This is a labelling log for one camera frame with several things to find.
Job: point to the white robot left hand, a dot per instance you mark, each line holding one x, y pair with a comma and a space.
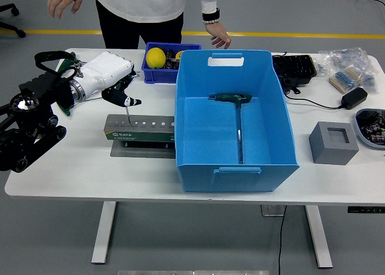
105, 69

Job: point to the person's left hand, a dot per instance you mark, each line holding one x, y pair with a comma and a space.
218, 34

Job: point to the metal hex key stand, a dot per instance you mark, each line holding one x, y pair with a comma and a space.
138, 135

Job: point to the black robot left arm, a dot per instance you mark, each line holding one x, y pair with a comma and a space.
27, 130

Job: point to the large light blue plastic box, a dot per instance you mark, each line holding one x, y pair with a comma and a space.
210, 142

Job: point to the yellow tape measure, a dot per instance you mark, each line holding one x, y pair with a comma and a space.
180, 54

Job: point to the small dark blue bin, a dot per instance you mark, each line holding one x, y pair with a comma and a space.
156, 75

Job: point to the yellow lemon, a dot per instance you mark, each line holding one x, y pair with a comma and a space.
155, 58

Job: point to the dark small parts pile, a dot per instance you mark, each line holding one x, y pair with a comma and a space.
171, 63

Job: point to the black office chair base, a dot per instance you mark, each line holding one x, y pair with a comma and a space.
20, 33

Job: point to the person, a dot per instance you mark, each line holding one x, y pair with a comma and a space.
144, 1

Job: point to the black plastic case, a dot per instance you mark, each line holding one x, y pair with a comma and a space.
296, 67

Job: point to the clear plastic bags pile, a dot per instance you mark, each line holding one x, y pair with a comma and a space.
340, 56

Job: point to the blue resistor strip bundle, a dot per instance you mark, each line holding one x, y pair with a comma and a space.
338, 78

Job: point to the tan resistor strip bundle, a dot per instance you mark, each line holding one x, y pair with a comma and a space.
352, 73

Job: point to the black power adapter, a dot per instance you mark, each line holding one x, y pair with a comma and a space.
354, 97

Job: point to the grey foam block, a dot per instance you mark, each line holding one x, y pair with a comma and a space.
325, 148

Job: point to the white table leg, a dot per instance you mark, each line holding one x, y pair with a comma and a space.
319, 236
103, 233

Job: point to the grey oval tray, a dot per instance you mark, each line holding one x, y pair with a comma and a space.
361, 138

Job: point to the electronic parts in tray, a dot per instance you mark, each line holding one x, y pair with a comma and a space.
374, 127

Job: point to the grey metal floor plate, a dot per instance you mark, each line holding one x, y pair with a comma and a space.
270, 210

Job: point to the black table control panel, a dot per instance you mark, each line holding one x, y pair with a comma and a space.
367, 210

